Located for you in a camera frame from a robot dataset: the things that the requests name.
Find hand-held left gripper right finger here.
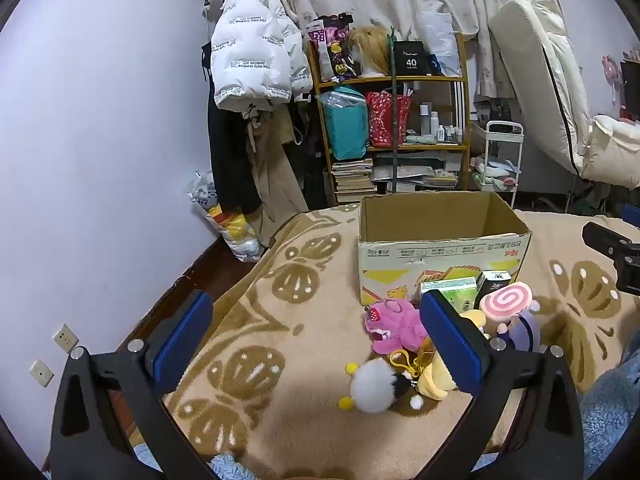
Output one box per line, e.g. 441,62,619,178
419,289,586,480

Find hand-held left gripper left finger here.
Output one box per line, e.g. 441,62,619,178
42,289,221,480

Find yellow plush toy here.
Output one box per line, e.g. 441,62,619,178
417,310,488,401

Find pink plush bear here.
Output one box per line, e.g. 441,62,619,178
364,298,430,356

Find black tissue pack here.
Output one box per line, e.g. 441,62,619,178
475,270,513,297

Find cardboard box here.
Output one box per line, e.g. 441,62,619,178
358,191,532,307

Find green tissue pack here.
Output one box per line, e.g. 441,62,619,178
420,276,478,311

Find pink swirl lollipop plush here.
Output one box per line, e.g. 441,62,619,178
479,281,541,336

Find purple plush toy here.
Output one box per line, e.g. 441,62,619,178
505,312,542,353

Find white fluffy pompom toy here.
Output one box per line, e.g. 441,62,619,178
338,360,426,413

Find beige printed blanket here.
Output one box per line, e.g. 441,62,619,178
165,202,640,480

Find plastic bag of toys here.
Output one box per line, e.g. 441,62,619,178
189,170,263,263

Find pink flower ornament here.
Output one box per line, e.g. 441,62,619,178
602,52,628,106

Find blue fleece clothing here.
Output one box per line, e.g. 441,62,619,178
580,330,640,480

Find white trolley cart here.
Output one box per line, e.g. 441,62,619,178
470,120,525,208

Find white folded mattress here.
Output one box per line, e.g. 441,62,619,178
487,0,640,191

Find pile of papers and books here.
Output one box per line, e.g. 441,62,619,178
372,152,463,193

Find black coat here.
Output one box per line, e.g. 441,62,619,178
202,42,263,216

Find beige trousers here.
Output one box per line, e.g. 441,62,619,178
245,105,311,241

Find stack of books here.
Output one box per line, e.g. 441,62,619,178
330,157,377,206

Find row of cosmetic bottles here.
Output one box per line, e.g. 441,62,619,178
417,102,466,143

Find red patterned bag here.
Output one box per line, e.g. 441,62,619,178
365,91,413,148

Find teal bag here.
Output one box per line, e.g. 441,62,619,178
320,87,372,161

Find wooden shelf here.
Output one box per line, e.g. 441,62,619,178
306,32,472,206

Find clear plastic bag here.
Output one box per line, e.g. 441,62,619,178
417,10,463,77

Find black box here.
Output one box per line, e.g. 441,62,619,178
395,40,426,77

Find white puffer jacket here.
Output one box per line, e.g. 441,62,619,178
210,0,315,111

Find blonde wig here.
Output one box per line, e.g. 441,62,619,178
348,25,393,78

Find colourful printed package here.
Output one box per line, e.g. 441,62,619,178
307,12,355,83

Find white wall socket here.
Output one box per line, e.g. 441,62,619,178
28,358,54,387
52,324,80,352

